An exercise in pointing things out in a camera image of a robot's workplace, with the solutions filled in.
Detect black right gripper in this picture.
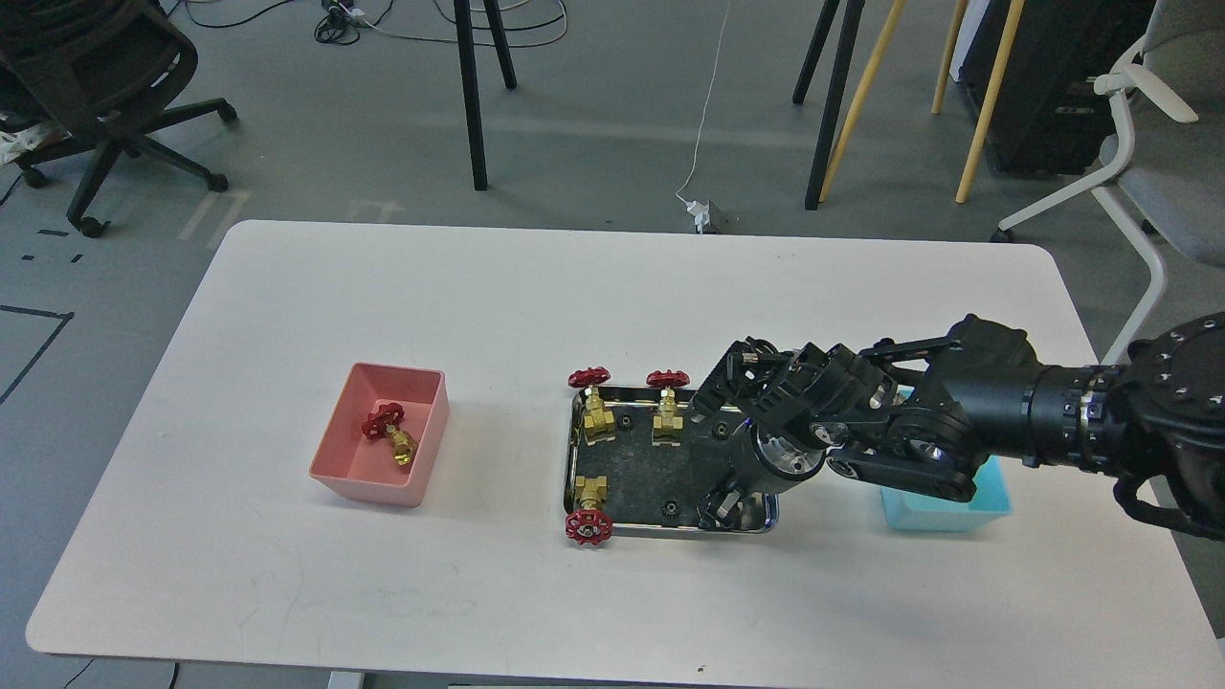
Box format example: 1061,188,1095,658
691,337,910,532

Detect brass valve red handwheel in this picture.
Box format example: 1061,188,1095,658
363,402,419,468

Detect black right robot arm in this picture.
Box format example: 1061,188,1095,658
688,314,1224,541

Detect brass valve top middle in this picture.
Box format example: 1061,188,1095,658
646,369,690,447

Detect brass valve bottom left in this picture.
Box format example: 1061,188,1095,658
564,474,613,546

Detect brass valve top left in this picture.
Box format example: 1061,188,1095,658
568,367,616,446

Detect blue plastic box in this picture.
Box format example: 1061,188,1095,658
880,455,1013,533

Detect pink plastic box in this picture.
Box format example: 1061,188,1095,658
309,363,448,508

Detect steel tray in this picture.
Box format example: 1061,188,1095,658
564,385,745,537

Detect white power adapter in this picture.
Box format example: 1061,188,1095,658
685,200,729,235

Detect black cabinet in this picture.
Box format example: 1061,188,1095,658
986,1,1154,175

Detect black tripod right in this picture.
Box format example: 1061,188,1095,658
791,1,865,212

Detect black tripod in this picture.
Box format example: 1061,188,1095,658
791,1,865,212
454,1,518,191

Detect yellow wooden easel legs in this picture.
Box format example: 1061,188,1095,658
806,1,1025,208

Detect white grey office chair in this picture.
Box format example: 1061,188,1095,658
992,1,1224,365

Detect black tripod left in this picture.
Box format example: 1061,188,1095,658
454,1,518,191

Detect black office chair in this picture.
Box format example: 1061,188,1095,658
1,1,236,238

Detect white cable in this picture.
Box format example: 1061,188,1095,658
677,0,736,207

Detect black floor cables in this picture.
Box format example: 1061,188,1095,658
183,0,570,49

